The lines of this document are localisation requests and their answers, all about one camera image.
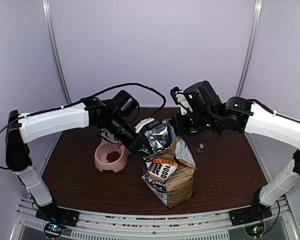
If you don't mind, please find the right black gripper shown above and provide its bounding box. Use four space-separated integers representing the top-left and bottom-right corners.
170 111 219 136

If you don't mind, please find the pink double pet bowl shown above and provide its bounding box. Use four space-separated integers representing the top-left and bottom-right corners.
94 131 131 173

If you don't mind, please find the dog food bag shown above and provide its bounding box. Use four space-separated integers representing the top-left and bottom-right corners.
141 120 197 209

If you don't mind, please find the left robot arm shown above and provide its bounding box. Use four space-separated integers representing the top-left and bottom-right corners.
5 90 153 222

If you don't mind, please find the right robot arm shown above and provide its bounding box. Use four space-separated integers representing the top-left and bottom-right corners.
170 80 300 221

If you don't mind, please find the dog food kibble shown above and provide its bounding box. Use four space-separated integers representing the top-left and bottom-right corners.
105 150 121 164

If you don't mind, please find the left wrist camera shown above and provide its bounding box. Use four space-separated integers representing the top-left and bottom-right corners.
134 117 162 133

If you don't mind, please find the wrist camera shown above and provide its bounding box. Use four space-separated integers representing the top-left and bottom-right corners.
134 117 162 133
170 86 193 115

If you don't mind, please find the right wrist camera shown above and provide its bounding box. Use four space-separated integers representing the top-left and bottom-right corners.
170 86 193 115

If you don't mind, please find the left black braided cable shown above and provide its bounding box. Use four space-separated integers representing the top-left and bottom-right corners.
0 82 167 171

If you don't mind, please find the right aluminium frame post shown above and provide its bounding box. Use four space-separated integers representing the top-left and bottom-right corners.
236 0 263 97

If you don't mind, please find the aluminium frame post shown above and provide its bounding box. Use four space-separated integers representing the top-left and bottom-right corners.
42 0 71 104
236 0 263 97

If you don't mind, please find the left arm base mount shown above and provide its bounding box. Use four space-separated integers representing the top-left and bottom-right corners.
34 198 80 240

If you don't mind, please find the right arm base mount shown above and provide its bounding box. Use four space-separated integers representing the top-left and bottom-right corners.
229 188 273 238

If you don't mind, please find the front aluminium rail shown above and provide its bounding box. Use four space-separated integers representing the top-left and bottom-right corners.
14 197 295 240

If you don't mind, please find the left aluminium frame post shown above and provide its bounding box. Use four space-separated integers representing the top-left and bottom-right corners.
42 0 71 104

